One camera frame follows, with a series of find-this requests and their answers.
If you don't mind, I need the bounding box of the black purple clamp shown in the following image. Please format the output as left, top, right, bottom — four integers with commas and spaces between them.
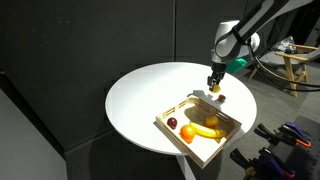
230, 148, 296, 180

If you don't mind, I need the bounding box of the orange toy fruit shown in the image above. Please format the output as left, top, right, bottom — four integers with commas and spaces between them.
180, 124, 196, 144

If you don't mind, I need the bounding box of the purple orange clamp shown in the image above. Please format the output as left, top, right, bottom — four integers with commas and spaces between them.
254, 122, 312, 148

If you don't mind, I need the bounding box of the dark red plum toy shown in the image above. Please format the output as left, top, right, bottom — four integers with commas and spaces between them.
167, 117, 177, 129

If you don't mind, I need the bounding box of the red strawberry toy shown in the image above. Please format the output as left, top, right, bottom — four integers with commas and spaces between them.
217, 95, 226, 103

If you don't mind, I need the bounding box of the round white table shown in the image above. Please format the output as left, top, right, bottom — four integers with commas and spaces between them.
105, 62, 257, 155

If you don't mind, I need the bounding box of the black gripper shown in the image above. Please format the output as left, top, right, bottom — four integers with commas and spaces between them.
207, 62, 226, 90

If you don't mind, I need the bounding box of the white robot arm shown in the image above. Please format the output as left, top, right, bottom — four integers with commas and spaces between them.
207, 0, 313, 91

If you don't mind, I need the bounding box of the yellow-orange peach toy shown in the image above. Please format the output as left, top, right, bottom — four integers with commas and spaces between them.
205, 116, 219, 128

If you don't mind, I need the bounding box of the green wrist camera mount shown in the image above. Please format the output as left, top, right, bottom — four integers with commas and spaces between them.
226, 58, 247, 74

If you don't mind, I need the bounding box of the yellow banana toy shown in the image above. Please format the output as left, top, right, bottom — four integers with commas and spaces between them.
190, 122, 228, 139

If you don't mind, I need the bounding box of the wooden tray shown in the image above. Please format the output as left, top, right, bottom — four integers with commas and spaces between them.
155, 96, 241, 168

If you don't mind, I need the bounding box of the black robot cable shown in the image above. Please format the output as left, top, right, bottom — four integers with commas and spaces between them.
248, 39, 320, 93

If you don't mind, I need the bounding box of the yellow lemon toy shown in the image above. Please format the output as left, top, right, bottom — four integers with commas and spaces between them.
212, 84, 221, 93

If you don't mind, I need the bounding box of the wooden armchair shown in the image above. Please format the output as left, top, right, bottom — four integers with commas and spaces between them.
248, 36, 320, 97

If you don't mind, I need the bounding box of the black perforated breadboard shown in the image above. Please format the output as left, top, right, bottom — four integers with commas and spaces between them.
269, 116, 320, 180

